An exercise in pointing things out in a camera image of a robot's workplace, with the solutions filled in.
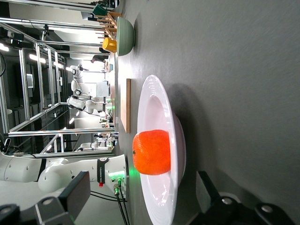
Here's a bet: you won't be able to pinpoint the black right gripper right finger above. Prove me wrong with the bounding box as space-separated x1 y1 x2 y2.
187 171 254 225

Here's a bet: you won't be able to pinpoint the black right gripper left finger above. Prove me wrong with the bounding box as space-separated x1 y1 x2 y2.
35 171 91 225

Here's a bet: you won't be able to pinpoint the orange fruit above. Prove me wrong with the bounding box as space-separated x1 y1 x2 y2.
132 129 171 176

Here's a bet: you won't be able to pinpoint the white round plate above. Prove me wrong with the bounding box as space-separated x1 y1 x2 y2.
137 74 187 225

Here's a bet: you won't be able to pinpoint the bamboo cutting board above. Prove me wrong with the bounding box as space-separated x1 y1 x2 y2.
120 78 131 134

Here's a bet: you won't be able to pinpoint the person in dark clothes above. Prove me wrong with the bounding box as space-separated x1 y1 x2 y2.
90 54 111 64

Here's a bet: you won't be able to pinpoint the yellow cup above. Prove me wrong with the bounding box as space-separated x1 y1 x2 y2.
102 37 118 53

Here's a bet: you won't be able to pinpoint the pale green bowl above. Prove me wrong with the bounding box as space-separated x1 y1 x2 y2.
116 16 136 56

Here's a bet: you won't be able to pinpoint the wooden mug rack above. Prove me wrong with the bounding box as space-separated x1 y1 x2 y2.
95 11 123 42

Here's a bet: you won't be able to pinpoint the dark green cup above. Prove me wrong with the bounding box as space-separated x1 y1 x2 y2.
92 3 109 16

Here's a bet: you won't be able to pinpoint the black left base cables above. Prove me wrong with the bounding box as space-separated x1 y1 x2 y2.
90 177 131 225

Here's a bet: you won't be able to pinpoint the aluminium frame cage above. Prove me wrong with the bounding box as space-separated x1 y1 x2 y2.
0 0 122 158

